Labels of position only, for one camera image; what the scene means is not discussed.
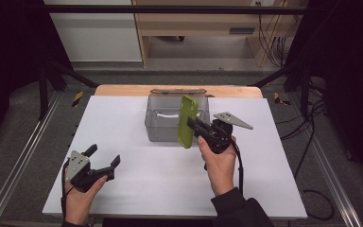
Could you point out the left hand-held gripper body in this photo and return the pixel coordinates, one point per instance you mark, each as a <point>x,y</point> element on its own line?
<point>77,165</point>

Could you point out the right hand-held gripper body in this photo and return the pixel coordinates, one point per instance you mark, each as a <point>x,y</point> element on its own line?
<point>217,137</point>

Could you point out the green phone case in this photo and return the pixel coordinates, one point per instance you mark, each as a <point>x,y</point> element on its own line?
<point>187,107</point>

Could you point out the transparent grey storage box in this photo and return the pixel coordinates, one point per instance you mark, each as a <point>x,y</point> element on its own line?
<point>162,132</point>

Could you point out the person's right hand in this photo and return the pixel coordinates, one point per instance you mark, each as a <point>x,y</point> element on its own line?
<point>220,170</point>

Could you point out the person's left hand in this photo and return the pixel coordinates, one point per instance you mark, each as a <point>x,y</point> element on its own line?
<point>77,205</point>

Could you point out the white table sheet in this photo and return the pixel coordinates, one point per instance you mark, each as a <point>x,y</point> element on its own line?
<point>145,183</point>

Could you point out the yellow black tape marker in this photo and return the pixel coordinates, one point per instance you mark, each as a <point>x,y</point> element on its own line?
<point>77,98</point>
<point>277,98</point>

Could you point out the black metal stand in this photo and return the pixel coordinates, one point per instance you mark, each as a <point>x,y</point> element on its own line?
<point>304,91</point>
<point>43,91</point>

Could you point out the wooden desk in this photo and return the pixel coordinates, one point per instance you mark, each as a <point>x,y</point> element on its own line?
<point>195,23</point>

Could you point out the white cabinet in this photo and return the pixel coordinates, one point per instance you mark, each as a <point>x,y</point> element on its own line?
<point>97,34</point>

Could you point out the black horizontal bar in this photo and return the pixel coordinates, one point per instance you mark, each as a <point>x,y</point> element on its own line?
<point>170,9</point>

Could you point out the black curtain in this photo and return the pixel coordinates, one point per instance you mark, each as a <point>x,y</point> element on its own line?
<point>9,56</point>
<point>349,63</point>

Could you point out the aluminium frame rail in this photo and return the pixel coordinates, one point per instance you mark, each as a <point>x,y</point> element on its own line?
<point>327,164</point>
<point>22,157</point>

